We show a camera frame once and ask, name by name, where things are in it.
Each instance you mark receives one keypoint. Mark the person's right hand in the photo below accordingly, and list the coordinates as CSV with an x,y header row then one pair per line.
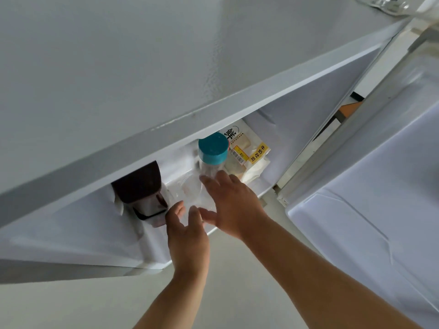
x,y
236,208

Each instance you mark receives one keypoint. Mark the person's left hand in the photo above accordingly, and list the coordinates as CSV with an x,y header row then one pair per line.
x,y
189,246

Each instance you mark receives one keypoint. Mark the person's left fingers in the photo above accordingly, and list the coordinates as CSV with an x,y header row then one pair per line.
x,y
195,219

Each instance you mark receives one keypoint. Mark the person's right thumb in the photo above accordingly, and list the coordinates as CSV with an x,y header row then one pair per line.
x,y
207,215

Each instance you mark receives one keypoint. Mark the person's right forearm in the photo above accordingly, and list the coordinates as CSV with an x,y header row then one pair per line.
x,y
308,280

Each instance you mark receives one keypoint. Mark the person's left forearm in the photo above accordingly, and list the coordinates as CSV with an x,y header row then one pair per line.
x,y
175,301

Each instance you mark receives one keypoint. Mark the clear plastic container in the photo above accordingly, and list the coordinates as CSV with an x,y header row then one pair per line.
x,y
188,188

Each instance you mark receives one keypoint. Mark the dark brown lidded container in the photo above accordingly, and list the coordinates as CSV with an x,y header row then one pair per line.
x,y
140,183

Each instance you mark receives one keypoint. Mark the clear bottle with teal cap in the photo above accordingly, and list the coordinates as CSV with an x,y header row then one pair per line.
x,y
213,149

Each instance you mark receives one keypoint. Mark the white bread packet yellow label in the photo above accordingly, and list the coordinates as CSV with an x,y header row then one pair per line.
x,y
241,147

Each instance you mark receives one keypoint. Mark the white refrigerator door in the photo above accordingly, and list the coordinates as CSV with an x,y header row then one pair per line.
x,y
377,167

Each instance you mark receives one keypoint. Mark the orange board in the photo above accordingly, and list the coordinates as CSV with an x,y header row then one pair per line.
x,y
350,108

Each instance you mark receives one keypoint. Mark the white refrigerator body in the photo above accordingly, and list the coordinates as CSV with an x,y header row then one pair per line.
x,y
103,65

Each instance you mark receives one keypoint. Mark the metal door hinge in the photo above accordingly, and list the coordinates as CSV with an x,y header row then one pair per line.
x,y
384,4

